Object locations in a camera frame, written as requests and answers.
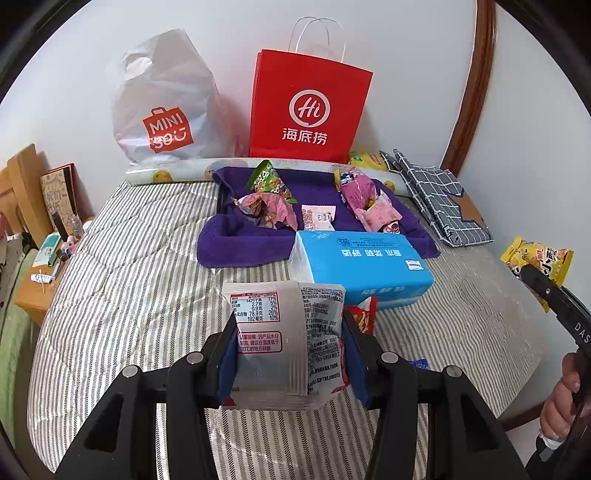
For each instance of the purple towel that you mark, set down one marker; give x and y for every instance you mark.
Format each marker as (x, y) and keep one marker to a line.
(244, 240)

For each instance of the white plastic shopping bag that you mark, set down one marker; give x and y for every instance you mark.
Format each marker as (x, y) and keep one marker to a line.
(171, 106)

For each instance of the grey checked cloth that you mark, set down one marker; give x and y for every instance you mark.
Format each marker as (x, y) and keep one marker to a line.
(438, 198)

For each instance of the blue tissue box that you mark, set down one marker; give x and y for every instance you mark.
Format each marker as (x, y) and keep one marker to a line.
(364, 263)

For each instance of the red snack packet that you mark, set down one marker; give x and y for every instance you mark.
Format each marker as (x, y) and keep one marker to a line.
(362, 318)

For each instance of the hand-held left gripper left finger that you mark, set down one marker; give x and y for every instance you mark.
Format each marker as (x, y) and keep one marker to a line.
(226, 369)

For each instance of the wooden door frame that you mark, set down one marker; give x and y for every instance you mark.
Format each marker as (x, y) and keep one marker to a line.
(475, 83)

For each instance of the brown cardboard piece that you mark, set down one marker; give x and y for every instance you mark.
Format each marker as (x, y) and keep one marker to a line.
(472, 210)

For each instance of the rolled fruit print mat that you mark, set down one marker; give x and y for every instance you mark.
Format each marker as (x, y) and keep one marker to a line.
(157, 175)

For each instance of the teal box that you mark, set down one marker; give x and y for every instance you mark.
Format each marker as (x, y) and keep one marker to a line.
(48, 247)

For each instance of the small blue wrapper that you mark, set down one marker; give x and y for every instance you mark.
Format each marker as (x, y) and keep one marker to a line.
(420, 364)

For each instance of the green cloth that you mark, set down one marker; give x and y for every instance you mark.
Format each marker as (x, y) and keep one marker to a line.
(11, 360)

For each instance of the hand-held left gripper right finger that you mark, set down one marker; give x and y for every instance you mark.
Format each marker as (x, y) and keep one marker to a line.
(358, 369)

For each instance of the black small device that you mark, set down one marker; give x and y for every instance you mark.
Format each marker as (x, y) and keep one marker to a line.
(58, 225)

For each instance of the red paper shopping bag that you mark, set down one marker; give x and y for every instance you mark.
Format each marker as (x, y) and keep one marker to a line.
(309, 110)

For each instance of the small pink snack packet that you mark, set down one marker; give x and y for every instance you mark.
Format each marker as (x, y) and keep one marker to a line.
(317, 218)
(379, 216)

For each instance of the person's right forearm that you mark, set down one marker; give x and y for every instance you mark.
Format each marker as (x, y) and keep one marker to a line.
(547, 461)

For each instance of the green snack packet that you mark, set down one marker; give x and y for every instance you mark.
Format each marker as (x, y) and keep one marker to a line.
(270, 182)

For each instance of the person's right hand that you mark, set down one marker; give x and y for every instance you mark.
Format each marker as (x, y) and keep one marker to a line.
(556, 406)

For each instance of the large pink snack packet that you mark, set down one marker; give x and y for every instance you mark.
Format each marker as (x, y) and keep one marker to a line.
(265, 210)

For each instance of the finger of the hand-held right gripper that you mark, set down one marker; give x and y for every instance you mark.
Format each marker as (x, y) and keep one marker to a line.
(542, 288)

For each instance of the yellow snack packet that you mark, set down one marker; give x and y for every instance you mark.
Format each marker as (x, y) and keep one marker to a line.
(538, 256)

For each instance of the silver backed snack packet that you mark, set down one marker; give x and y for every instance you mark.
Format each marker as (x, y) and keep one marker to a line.
(277, 341)

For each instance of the yellow snack bag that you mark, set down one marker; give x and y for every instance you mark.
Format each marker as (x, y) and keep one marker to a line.
(367, 160)

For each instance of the pink snack packet purple top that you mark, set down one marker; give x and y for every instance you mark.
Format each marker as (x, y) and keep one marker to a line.
(358, 191)

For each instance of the wooden bed frame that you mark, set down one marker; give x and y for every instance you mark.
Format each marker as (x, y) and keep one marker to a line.
(526, 415)

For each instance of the patterned notebook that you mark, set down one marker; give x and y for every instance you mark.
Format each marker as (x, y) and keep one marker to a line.
(57, 196)

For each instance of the wooden bedside table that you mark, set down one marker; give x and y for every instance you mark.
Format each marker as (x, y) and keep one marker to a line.
(32, 295)

